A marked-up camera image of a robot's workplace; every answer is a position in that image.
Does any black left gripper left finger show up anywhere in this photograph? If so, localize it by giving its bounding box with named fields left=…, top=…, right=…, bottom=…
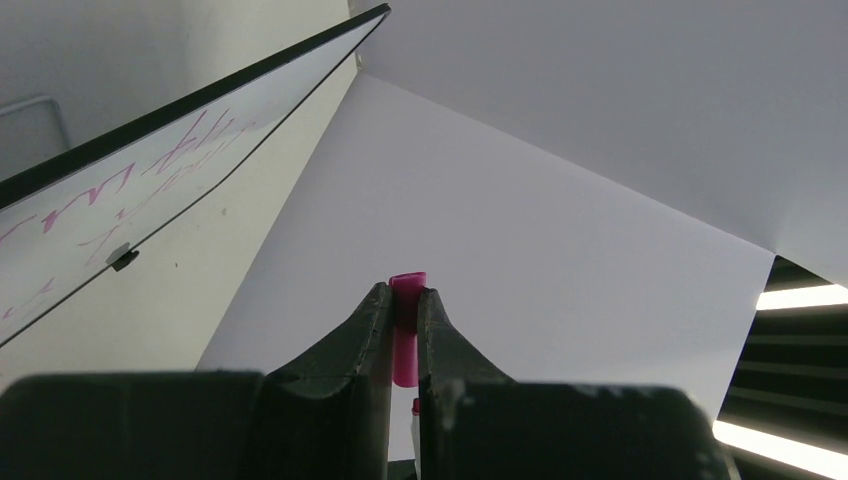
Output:
left=1, top=283, right=393, bottom=479

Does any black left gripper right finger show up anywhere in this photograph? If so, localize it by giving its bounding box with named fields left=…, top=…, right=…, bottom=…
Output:
left=417, top=289, right=738, bottom=479

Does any magenta marker cap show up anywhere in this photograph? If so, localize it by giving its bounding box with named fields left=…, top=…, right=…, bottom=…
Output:
left=388, top=272, right=427, bottom=388

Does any black framed whiteboard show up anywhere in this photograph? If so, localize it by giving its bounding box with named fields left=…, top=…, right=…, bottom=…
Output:
left=1, top=4, right=391, bottom=342

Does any magenta whiteboard marker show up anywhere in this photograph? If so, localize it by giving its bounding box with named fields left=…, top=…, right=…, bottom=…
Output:
left=411, top=398, right=422, bottom=480

